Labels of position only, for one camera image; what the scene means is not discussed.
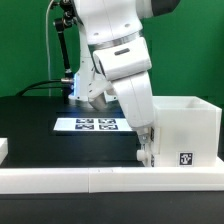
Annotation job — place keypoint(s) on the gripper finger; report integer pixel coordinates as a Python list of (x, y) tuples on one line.
[(143, 136)]

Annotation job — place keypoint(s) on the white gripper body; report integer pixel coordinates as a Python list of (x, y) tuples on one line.
[(136, 100)]

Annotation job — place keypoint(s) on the white drawer box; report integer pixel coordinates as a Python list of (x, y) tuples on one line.
[(146, 158), (155, 140)]

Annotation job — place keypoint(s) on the white drawer cabinet frame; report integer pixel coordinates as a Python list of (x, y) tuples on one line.
[(190, 129)]

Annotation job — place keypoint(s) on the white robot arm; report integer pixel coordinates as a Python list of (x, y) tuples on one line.
[(112, 22)]

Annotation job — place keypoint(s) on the marker tag sheet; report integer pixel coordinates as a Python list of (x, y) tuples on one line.
[(91, 125)]

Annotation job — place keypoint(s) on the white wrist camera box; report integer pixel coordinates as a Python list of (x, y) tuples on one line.
[(115, 63)]

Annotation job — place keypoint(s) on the white fence wall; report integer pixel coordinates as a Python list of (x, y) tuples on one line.
[(96, 180)]

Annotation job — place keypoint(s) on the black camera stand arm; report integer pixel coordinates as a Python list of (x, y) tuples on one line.
[(68, 40)]

